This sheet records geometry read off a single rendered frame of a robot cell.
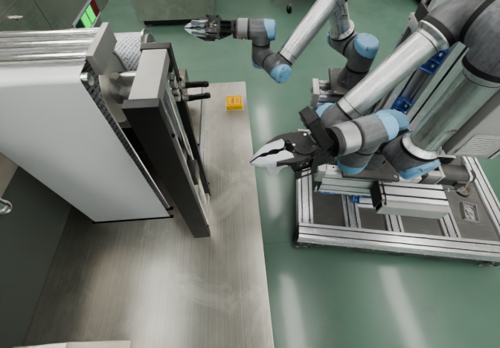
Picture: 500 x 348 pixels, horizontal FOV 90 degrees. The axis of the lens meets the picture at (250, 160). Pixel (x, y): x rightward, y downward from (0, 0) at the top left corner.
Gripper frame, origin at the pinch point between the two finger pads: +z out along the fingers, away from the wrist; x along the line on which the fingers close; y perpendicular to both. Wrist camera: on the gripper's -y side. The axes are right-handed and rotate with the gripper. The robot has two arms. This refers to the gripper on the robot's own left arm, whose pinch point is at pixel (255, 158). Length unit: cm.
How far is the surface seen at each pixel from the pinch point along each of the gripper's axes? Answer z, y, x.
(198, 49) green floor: -26, 88, 268
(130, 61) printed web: 21.3, -9.1, 38.6
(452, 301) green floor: -105, 130, -36
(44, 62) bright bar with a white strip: 29.6, -22.8, 11.5
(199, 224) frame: 16.2, 22.8, 2.6
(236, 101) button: -12, 24, 56
